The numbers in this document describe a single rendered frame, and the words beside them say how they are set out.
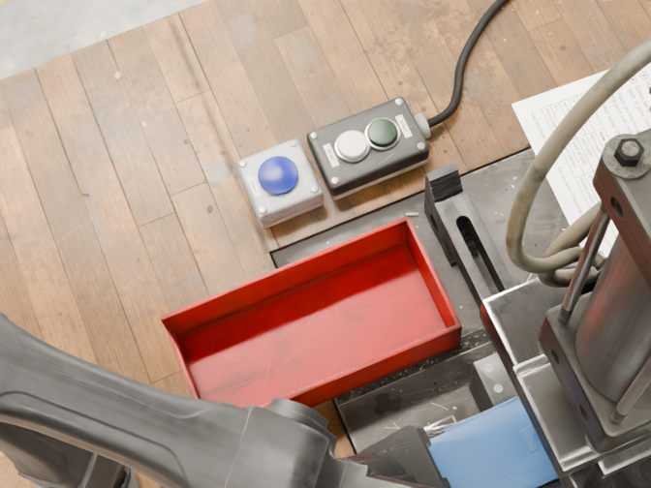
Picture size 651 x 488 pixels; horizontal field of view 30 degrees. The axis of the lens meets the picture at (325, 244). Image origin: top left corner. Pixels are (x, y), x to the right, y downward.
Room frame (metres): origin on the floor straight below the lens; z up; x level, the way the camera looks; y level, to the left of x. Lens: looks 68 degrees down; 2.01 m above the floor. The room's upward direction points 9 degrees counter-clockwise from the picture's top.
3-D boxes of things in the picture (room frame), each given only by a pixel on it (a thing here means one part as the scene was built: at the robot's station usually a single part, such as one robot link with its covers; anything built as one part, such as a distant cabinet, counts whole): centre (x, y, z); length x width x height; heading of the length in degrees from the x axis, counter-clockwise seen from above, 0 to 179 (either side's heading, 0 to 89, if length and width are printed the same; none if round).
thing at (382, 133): (0.54, -0.07, 0.93); 0.03 x 0.03 x 0.02
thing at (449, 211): (0.37, -0.14, 0.95); 0.15 x 0.03 x 0.10; 14
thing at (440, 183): (0.43, -0.12, 0.95); 0.06 x 0.03 x 0.09; 14
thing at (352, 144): (0.53, -0.04, 0.93); 0.03 x 0.03 x 0.02
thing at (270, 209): (0.51, 0.03, 0.90); 0.07 x 0.07 x 0.06; 14
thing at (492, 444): (0.19, -0.12, 1.00); 0.15 x 0.07 x 0.03; 105
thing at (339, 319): (0.35, 0.03, 0.93); 0.25 x 0.12 x 0.06; 104
